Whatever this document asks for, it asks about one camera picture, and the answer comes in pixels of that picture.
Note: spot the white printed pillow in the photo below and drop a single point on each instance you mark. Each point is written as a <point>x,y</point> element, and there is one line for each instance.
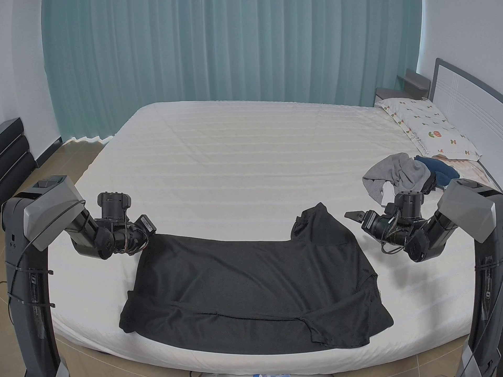
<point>428,124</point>

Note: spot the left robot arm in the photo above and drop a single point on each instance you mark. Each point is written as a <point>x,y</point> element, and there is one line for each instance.
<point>47,210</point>

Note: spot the black T-shirt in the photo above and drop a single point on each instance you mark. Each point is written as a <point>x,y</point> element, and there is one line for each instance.
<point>255,273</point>

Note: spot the black chest of drawers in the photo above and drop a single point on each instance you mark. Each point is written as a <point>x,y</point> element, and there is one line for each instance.
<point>13,155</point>

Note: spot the pile of clothes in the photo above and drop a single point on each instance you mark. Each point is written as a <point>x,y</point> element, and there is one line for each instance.
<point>393,169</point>

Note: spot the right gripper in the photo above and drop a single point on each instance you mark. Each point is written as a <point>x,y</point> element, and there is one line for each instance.
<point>381,228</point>

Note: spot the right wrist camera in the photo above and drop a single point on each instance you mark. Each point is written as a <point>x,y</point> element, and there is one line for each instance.
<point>390,209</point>

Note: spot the grey bedside table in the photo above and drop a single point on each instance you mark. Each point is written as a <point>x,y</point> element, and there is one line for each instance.
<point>408,83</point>

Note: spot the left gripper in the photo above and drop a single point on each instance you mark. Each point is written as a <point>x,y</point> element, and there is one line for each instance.
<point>137,236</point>

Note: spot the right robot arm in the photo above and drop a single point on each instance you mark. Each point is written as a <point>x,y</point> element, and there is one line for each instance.
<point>467,210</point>

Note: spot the blue-green curtain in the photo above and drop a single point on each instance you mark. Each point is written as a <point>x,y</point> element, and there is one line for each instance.
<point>235,37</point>

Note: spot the bed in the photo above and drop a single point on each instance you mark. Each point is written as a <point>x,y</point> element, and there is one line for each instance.
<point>235,151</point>

